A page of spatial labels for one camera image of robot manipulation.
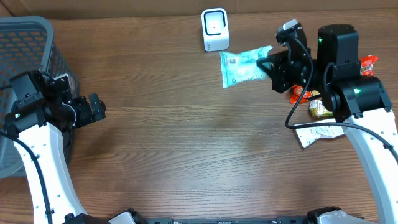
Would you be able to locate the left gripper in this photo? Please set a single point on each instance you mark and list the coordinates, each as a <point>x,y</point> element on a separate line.
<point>89,117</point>

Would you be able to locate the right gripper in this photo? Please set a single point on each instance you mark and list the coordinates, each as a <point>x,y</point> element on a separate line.
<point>278,73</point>

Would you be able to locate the teal wet wipes pack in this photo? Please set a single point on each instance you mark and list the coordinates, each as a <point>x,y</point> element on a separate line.
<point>242,67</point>

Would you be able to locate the green juice carton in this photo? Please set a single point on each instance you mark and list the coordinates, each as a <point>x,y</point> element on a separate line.
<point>317,109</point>

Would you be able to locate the white cosmetic tube gold cap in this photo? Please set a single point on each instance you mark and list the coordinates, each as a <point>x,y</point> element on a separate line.
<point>307,136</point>

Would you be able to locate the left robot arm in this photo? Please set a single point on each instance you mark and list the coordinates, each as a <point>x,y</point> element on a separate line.
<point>43,113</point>

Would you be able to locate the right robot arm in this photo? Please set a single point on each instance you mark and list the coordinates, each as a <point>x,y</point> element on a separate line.
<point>360,104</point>

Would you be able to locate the white barcode scanner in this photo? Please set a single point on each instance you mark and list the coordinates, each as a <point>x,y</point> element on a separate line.
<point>215,29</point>

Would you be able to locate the grey plastic shopping basket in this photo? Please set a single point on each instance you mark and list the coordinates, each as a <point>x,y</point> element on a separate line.
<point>27,44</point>

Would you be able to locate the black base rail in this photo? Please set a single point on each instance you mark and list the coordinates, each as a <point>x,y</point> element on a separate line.
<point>278,220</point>

